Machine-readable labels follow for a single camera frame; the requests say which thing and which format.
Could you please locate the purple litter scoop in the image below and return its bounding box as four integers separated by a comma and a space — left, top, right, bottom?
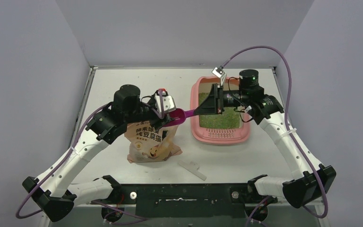
164, 108, 196, 127

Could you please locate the beige cat litter bag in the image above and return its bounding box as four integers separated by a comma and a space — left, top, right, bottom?
124, 121, 182, 163

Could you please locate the white bag clip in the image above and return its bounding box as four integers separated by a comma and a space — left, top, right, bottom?
177, 160, 207, 181

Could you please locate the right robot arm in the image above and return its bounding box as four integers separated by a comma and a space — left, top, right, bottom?
194, 67, 336, 208

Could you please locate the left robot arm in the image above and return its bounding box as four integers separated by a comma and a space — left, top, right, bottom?
23, 84, 176, 222

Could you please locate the green cat litter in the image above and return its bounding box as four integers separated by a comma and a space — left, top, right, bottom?
199, 107, 241, 129

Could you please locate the pink litter box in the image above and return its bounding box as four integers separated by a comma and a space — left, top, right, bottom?
190, 77, 251, 145

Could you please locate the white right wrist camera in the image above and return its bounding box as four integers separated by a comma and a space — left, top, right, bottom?
211, 65, 226, 87

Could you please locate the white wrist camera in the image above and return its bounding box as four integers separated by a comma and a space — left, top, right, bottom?
154, 88, 176, 119
211, 65, 226, 87

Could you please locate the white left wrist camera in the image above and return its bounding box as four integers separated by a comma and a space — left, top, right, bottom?
154, 88, 176, 119

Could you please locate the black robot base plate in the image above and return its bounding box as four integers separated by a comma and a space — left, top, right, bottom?
101, 183, 264, 218

